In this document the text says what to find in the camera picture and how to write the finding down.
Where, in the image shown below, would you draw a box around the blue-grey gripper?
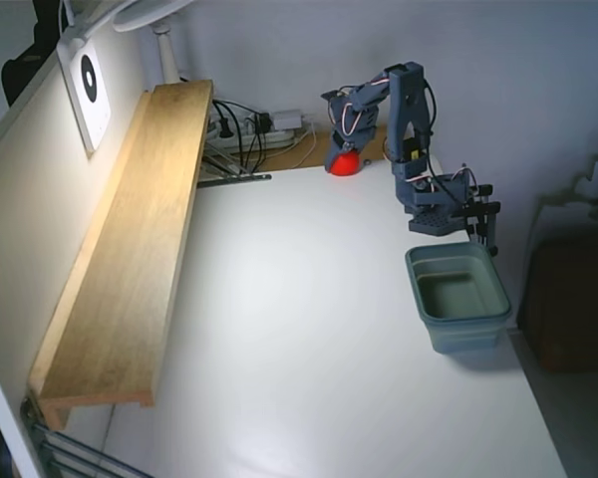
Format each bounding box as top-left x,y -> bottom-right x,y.
321,88 -> 380,169

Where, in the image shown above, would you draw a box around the red ball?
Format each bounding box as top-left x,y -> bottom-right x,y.
326,151 -> 363,178

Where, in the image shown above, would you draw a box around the grey plastic container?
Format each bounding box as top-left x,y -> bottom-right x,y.
404,242 -> 513,356

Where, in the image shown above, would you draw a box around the wooden back board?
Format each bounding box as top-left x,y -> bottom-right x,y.
258,122 -> 395,173

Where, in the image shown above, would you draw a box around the white power adapter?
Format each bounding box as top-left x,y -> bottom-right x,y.
270,110 -> 304,128

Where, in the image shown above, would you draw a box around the grey metal rack rails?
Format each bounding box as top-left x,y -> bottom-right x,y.
198,141 -> 245,175

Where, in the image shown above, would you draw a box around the black table clamp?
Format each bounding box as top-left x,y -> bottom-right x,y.
465,183 -> 502,258

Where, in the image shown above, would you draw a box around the white desk lamp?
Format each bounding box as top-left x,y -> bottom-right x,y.
59,0 -> 195,84

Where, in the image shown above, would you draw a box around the long wooden shelf board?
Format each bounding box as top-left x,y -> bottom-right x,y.
28,79 -> 215,432

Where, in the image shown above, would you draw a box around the white panel with black circle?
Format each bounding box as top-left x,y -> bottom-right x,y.
56,38 -> 114,159

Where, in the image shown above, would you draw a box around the dark brown chair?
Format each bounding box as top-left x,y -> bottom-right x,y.
520,236 -> 598,372

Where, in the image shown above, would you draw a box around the thin white cable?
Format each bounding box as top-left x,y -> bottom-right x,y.
293,123 -> 319,168

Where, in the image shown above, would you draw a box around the grey metal bracket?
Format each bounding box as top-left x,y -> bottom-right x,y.
197,172 -> 274,189

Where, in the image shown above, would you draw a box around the white power strip with cables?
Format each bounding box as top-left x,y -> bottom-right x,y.
211,99 -> 270,175

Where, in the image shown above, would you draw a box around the aluminium frame rails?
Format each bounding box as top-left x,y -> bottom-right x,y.
19,392 -> 155,478

